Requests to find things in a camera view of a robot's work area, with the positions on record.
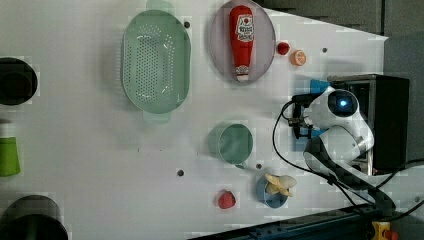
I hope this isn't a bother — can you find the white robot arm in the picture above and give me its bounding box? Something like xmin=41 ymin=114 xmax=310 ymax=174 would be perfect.
xmin=287 ymin=86 xmax=395 ymax=216

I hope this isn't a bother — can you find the black cylinder upper left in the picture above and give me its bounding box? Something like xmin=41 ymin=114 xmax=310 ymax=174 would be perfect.
xmin=0 ymin=57 xmax=38 ymax=106

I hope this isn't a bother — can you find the red ketchup bottle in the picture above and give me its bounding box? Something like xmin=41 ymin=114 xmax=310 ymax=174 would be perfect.
xmin=229 ymin=5 xmax=254 ymax=82

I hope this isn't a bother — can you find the grey round plate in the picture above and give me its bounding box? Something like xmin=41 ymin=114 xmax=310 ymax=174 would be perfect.
xmin=208 ymin=0 xmax=276 ymax=84

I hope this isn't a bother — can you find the black cylinder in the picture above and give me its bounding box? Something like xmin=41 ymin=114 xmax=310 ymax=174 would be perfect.
xmin=0 ymin=195 xmax=69 ymax=240
xmin=0 ymin=57 xmax=38 ymax=106

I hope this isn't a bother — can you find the blue metal frame rail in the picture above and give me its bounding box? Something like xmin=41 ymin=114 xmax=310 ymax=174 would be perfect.
xmin=190 ymin=204 xmax=379 ymax=240

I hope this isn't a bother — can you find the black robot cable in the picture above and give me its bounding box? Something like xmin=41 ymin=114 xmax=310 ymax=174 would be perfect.
xmin=271 ymin=99 xmax=424 ymax=221

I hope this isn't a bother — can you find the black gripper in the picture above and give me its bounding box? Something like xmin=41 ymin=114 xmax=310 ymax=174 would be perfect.
xmin=288 ymin=93 xmax=317 ymax=139

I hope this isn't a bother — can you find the orange slice toy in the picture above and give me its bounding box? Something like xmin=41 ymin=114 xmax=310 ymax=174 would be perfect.
xmin=290 ymin=50 xmax=307 ymax=66

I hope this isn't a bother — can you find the green plastic colander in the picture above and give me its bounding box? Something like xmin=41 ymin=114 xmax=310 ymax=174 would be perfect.
xmin=121 ymin=0 xmax=191 ymax=124

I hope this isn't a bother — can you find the black cylinder lower left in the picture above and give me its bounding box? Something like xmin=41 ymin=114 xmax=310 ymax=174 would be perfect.
xmin=0 ymin=195 xmax=69 ymax=240

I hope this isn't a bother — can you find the silver black toaster oven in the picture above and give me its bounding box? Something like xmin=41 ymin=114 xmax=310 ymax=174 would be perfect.
xmin=308 ymin=74 xmax=409 ymax=175

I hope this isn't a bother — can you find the green cup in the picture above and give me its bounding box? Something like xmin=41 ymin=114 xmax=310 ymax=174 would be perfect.
xmin=207 ymin=122 xmax=253 ymax=169

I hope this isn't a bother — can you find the red toy strawberry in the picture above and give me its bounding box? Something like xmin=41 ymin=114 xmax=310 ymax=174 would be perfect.
xmin=277 ymin=42 xmax=290 ymax=55
xmin=218 ymin=191 xmax=236 ymax=209

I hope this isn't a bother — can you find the blue small bowl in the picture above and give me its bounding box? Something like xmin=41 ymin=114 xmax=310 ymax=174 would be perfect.
xmin=256 ymin=176 xmax=288 ymax=209

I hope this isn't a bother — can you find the peeled toy banana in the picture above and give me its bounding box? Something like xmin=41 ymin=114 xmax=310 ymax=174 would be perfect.
xmin=265 ymin=174 xmax=297 ymax=197

